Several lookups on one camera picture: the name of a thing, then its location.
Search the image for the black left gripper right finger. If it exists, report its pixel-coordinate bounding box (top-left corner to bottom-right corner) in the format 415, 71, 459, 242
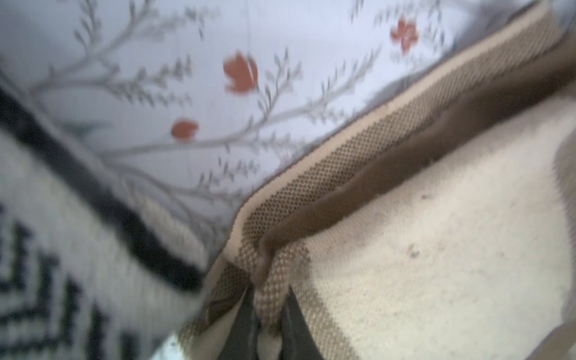
278, 287, 324, 360

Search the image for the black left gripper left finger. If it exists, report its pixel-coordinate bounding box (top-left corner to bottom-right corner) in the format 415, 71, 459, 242
217, 285, 260, 360

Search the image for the brown checked scarf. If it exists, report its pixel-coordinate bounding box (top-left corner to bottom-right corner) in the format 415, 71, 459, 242
157, 1, 575, 359

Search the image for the black white zigzag scarf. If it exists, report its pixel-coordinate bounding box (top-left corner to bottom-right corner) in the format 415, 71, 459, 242
1, 76, 209, 359

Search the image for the floral table mat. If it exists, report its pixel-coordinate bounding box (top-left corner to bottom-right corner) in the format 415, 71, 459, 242
1, 1, 526, 238

